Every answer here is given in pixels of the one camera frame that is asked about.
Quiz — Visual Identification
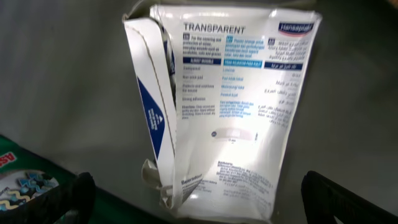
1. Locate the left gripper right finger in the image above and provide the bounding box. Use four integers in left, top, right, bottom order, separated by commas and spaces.
301, 170, 397, 224

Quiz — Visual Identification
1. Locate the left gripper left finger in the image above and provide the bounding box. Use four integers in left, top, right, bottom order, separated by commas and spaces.
1, 172, 96, 224

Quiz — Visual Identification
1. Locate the green detergent pouch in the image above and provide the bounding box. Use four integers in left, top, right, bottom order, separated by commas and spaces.
1, 137, 163, 223

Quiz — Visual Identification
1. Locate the white plaster box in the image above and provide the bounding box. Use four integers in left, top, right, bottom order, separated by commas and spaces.
123, 1, 322, 223

